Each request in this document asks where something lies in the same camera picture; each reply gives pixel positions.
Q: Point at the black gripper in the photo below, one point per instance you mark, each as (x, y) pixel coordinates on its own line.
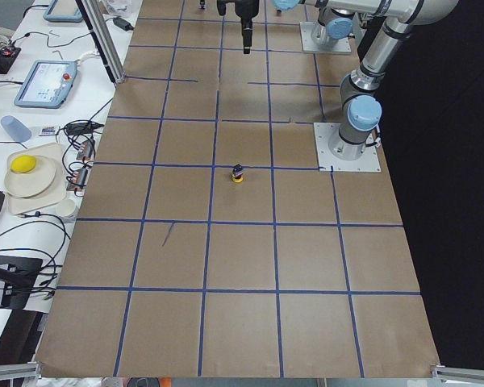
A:
(247, 11)

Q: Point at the yellow push button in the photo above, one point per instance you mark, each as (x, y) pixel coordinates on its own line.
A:
(237, 174)

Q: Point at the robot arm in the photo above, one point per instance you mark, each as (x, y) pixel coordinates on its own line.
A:
(326, 13)
(361, 111)

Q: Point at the black power adapter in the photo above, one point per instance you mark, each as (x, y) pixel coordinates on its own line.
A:
(123, 24)

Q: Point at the blue teach pendant far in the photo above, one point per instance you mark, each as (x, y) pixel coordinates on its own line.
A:
(63, 11)

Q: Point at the blue teach pendant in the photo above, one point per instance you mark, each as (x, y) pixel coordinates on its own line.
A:
(47, 84)
(63, 11)

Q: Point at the blue teach pendant near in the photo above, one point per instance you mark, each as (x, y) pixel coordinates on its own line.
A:
(47, 84)

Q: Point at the brown paper table cover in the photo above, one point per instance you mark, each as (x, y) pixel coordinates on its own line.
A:
(174, 270)

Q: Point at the blue plastic cup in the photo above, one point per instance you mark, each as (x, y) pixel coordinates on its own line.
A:
(18, 131)

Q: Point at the beige square tray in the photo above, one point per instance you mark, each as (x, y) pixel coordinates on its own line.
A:
(55, 193)

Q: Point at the white paper cup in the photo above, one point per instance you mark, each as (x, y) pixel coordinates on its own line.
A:
(67, 210)

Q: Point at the yellow lemon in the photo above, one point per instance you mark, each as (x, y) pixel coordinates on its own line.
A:
(23, 164)

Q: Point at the beige round plate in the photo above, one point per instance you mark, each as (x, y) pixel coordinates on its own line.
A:
(25, 185)

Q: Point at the aluminium frame post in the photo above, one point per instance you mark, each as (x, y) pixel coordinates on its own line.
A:
(101, 36)

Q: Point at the black camera stand base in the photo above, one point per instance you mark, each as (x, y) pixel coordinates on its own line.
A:
(17, 278)

